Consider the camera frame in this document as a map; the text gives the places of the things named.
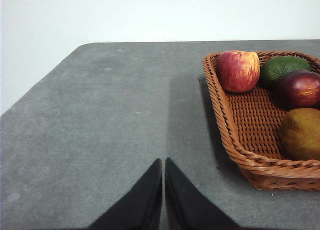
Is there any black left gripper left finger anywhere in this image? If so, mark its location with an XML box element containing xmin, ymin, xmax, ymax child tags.
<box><xmin>88</xmin><ymin>157</ymin><xmax>163</xmax><ymax>230</ymax></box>

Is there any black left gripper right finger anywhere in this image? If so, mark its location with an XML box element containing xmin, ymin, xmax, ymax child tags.
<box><xmin>164</xmin><ymin>156</ymin><xmax>242</xmax><ymax>230</ymax></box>

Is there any brown-green kiwi fruit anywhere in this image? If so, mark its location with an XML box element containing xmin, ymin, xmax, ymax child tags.
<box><xmin>279</xmin><ymin>107</ymin><xmax>320</xmax><ymax>161</ymax></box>

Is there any brown wicker basket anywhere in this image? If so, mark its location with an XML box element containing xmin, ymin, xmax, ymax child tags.
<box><xmin>202</xmin><ymin>49</ymin><xmax>320</xmax><ymax>192</ymax></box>

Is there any red and yellow apple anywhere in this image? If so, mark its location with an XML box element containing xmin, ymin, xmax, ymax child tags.
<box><xmin>217</xmin><ymin>50</ymin><xmax>261</xmax><ymax>93</ymax></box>

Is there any dark red apple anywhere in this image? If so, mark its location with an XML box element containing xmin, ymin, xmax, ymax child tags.
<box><xmin>273</xmin><ymin>69</ymin><xmax>320</xmax><ymax>111</ymax></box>

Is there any green avocado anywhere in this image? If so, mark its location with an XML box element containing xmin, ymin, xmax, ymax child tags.
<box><xmin>258</xmin><ymin>56</ymin><xmax>313</xmax><ymax>90</ymax></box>

